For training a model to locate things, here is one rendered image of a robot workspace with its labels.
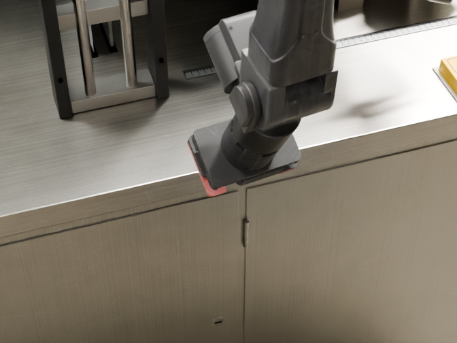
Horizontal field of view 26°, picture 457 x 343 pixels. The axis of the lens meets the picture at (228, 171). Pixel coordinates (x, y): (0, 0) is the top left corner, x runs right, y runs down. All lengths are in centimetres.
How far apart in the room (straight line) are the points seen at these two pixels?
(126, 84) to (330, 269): 47
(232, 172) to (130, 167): 34
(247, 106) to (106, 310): 73
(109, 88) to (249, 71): 58
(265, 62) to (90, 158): 56
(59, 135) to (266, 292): 45
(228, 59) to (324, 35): 15
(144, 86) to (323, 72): 60
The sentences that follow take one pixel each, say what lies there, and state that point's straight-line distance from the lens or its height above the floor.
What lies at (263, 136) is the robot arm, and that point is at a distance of 93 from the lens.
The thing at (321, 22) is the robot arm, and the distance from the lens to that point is 81.
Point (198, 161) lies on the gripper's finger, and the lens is 104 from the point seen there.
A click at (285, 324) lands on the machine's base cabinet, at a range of 171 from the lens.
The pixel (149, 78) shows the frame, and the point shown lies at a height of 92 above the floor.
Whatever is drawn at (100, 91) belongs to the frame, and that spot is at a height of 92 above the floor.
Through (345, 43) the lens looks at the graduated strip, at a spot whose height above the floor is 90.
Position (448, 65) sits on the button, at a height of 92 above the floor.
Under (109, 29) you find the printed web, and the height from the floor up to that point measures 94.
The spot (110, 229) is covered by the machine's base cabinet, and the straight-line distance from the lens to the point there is 140.
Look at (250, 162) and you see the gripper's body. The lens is 100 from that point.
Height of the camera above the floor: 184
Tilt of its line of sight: 45 degrees down
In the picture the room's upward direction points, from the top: straight up
